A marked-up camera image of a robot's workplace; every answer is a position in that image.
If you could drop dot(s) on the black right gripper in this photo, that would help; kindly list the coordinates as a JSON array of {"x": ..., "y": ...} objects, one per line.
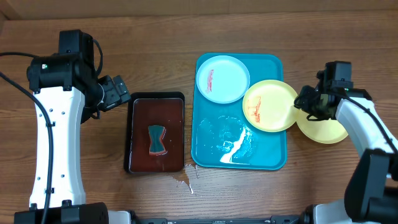
[{"x": 305, "y": 101}]

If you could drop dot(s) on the black tray with brown water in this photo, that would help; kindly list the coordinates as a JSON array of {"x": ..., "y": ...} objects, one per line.
[{"x": 145, "y": 109}]

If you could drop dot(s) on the yellow plate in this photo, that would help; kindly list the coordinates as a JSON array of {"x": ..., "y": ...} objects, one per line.
[
  {"x": 326, "y": 131},
  {"x": 268, "y": 105}
]

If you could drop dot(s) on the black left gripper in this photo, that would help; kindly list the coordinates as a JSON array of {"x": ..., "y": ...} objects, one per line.
[{"x": 117, "y": 93}]

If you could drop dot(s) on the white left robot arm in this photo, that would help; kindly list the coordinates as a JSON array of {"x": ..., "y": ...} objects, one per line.
[{"x": 67, "y": 90}]

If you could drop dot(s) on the teal plastic tray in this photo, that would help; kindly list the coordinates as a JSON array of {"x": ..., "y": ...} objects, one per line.
[{"x": 222, "y": 137}]

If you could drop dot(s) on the light blue plate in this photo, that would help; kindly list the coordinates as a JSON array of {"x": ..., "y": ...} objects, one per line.
[{"x": 223, "y": 79}]

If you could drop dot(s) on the yellow plate back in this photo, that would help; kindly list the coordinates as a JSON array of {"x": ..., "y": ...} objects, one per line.
[{"x": 268, "y": 105}]

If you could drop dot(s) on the yellow plate front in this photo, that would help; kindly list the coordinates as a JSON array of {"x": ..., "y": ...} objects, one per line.
[{"x": 326, "y": 131}]

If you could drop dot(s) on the green and orange sponge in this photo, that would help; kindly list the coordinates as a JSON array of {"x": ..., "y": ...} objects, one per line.
[{"x": 156, "y": 136}]

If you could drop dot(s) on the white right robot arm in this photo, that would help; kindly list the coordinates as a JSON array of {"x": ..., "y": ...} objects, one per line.
[{"x": 367, "y": 199}]

